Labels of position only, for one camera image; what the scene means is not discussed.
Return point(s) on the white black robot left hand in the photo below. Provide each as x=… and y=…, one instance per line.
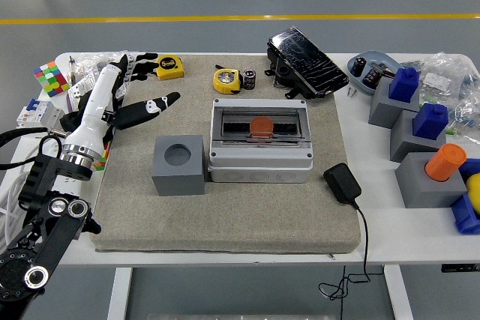
x=93, y=110

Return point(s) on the smoky transparent box lid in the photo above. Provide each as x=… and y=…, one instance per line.
x=236, y=117

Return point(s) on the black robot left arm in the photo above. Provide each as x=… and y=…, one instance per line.
x=56, y=237

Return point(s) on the white packaging box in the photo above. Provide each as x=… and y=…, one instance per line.
x=80, y=87

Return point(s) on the grey plastic junction box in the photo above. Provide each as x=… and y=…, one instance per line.
x=258, y=175

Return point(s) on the black case with glossy lid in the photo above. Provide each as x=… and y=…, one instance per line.
x=307, y=59

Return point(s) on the black cloth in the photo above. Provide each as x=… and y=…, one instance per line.
x=69, y=121

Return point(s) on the black-edged rubik's cube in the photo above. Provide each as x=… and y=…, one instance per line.
x=102, y=158

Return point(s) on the white-edged rubik's cube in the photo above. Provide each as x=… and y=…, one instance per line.
x=50, y=79

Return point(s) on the white circuit breaker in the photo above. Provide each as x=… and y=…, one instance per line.
x=37, y=114

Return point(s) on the grey cube holder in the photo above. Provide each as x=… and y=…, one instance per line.
x=176, y=181
x=423, y=192
x=407, y=145
x=380, y=110

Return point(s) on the yellow black-faced tape measure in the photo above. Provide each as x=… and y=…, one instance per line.
x=226, y=80

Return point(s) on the black capacitor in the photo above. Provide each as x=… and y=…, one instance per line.
x=371, y=77
x=358, y=66
x=249, y=79

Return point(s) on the grey-brown mat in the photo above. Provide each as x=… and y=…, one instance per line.
x=243, y=215

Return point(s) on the white table leg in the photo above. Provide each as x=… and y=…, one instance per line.
x=120, y=297
x=398, y=293

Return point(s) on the black power adapter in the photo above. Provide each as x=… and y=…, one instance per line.
x=341, y=183

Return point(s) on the small metal clip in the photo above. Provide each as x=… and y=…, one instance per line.
x=376, y=64

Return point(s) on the blue-grey tray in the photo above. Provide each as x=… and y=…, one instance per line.
x=386, y=58

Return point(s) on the blue block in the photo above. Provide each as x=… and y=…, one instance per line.
x=403, y=84
x=429, y=121

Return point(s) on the small green connector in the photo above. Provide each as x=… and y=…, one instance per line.
x=450, y=131

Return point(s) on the clear plastic parts bag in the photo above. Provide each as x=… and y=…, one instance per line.
x=450, y=72

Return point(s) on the blue plastic bin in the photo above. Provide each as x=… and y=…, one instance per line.
x=465, y=219

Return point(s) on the yellow round object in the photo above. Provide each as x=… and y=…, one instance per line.
x=474, y=192

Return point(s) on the black table control panel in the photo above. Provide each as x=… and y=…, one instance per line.
x=459, y=268

